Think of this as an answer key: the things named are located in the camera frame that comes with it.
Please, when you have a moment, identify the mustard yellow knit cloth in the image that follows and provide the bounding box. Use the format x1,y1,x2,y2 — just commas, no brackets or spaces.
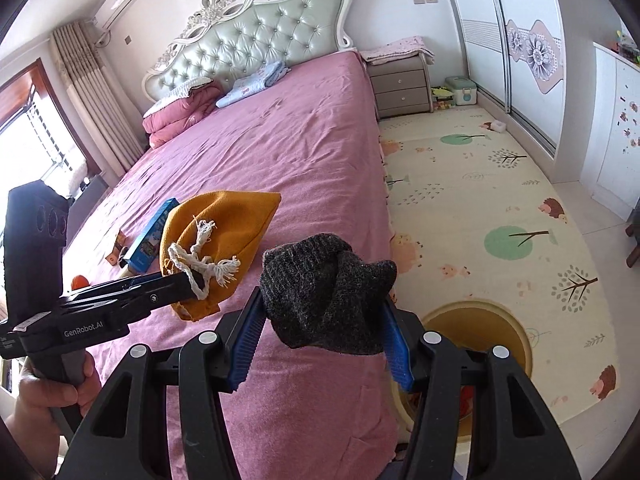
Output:
160,190,282,322

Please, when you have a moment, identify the white sliding wardrobe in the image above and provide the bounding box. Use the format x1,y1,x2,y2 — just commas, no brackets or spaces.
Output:
437,0,566,158

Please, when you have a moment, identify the folded pink quilt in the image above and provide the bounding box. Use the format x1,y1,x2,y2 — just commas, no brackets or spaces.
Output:
142,84,223,150

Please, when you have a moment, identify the grey nightstand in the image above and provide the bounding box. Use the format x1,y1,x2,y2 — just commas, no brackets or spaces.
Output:
367,55,433,120

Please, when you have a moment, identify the tufted green headboard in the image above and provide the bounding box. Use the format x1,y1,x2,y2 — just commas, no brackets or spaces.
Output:
141,0,357,106

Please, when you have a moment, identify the dark stool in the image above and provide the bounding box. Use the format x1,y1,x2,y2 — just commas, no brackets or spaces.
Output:
625,205,640,268

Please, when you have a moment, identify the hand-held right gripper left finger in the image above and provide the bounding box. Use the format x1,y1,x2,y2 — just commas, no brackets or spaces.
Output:
57,287,267,480

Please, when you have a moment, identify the colourful toy pile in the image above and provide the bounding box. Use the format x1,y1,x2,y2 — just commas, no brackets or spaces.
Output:
612,30,640,63

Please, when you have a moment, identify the white cabinet with stickers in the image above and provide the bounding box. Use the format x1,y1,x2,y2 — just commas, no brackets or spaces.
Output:
580,42,640,221

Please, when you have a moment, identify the small brown box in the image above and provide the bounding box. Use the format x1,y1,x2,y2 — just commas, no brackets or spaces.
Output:
106,232,132,267

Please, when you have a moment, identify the folded light blue cloth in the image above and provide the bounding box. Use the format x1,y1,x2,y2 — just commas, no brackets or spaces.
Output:
216,61,291,108

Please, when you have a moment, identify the pink patterned cloth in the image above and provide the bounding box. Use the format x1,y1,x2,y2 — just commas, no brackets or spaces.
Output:
359,36,437,66

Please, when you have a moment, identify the red orange item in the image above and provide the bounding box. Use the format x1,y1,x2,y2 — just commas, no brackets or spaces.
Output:
457,385,476,418

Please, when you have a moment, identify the person's left hand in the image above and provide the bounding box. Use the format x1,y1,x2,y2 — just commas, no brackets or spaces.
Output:
12,347,103,441

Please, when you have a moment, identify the cream play mat with trees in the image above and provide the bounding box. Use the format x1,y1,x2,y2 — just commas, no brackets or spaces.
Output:
377,105,621,461

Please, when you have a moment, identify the white fluffy blanket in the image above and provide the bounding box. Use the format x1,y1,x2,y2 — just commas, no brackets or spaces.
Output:
145,77,213,116

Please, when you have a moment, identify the beige curtain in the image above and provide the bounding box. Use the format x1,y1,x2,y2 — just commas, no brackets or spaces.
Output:
50,20,146,181

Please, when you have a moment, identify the dark grey knit cloth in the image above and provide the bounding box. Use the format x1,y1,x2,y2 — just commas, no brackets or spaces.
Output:
260,233,398,356

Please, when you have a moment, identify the round yellow bin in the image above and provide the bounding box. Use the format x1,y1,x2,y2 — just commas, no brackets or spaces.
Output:
392,299,535,448

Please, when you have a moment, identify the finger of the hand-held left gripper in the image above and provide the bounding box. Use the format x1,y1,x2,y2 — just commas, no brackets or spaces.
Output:
117,269,208,293
59,282,201,330

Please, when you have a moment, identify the blue cardboard box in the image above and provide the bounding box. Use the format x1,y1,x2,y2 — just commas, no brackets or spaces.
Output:
122,197,180,272

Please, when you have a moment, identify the grey bench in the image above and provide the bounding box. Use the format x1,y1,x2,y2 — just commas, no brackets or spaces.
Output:
62,172,113,246

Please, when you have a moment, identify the white cotton rope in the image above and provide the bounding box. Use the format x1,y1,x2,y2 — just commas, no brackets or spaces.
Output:
167,217,242,301

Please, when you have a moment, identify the window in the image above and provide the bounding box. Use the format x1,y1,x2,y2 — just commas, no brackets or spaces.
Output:
0,57,91,196

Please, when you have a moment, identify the bed with pink sheet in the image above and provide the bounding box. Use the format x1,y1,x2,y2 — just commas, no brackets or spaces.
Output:
60,50,401,466

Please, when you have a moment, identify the mint green storage box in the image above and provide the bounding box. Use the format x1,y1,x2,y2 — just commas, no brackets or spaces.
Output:
445,76,478,107

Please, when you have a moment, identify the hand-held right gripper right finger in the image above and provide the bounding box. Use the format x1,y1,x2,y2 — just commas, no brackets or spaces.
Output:
380,292,583,480

